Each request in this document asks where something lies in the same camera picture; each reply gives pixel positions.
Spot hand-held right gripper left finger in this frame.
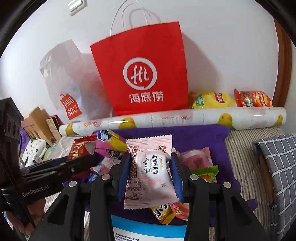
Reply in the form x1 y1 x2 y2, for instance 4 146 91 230
28 152 132 241

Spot brown wooden door frame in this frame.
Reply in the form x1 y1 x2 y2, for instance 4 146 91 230
272 17 292 108

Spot white plastic shopping bag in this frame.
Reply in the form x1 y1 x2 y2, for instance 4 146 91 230
39 39 114 122

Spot yellow chip bag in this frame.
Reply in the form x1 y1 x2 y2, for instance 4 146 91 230
188 91 237 109

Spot yellow black-lettered snack packet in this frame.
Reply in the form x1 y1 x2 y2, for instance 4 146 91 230
150 204 176 225

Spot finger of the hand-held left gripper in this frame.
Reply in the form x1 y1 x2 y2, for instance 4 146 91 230
22 170 89 186
20 154 99 176

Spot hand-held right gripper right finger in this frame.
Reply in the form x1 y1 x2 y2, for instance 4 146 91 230
169 152 271 241

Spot striped mattress pad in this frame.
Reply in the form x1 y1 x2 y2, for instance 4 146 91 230
43 126 286 241

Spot white red snack packet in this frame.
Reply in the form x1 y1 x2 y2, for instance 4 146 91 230
92 158 121 175

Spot orange chip bag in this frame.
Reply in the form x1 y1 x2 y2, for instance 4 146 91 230
233 89 273 107

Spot wooden boxes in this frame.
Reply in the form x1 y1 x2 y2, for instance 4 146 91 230
22 107 55 147

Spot patterned flat box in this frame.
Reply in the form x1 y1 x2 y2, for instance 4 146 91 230
46 115 63 143

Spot red paper bag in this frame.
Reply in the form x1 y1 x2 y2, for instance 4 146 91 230
90 0 189 116

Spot purple cloth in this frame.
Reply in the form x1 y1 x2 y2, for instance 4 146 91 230
18 128 30 151

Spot pink yellow snack packet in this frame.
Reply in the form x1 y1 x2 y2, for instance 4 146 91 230
94 130 127 159

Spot purple towel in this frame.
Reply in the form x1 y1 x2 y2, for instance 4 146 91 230
62 124 258 226

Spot white black-dotted pillow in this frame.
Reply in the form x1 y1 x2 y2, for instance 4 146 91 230
20 138 52 167

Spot pink white pastry packet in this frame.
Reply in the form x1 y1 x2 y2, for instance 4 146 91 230
124 134 179 210

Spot grey checked folded cloth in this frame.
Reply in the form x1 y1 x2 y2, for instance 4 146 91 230
252 134 296 234

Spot orange red snack packet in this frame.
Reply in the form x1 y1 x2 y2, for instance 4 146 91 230
169 201 190 220

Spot white light switch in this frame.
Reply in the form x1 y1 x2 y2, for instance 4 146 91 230
68 0 87 15

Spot lemon print paper roll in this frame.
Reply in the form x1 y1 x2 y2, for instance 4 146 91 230
59 107 287 137

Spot blue cardboard box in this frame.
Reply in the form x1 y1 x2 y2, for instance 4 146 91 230
110 214 188 241

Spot green snack packet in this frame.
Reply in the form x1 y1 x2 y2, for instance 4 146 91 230
191 165 219 183

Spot red small snack packet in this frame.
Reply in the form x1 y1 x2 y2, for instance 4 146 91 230
67 136 97 161

